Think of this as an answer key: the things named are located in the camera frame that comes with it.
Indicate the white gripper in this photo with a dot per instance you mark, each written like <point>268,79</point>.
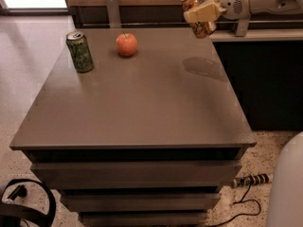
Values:
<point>233,3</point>

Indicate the orange soda can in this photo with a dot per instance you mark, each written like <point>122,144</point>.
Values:
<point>200,29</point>

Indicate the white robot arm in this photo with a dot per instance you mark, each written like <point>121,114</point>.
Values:
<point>286,202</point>

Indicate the green soda can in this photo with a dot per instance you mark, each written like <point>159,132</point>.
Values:
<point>79,50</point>

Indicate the red apple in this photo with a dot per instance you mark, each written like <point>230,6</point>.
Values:
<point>126,44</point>

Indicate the grey drawer cabinet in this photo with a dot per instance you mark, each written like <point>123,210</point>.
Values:
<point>144,141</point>

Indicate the white power strip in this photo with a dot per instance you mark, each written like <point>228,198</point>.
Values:
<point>252,180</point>

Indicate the right metal bracket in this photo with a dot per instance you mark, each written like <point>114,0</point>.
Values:
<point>242,27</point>

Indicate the metal bracket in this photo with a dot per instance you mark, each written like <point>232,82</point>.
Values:
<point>113,13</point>
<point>242,27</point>

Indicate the left metal bracket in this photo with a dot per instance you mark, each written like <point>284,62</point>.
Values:
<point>113,13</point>

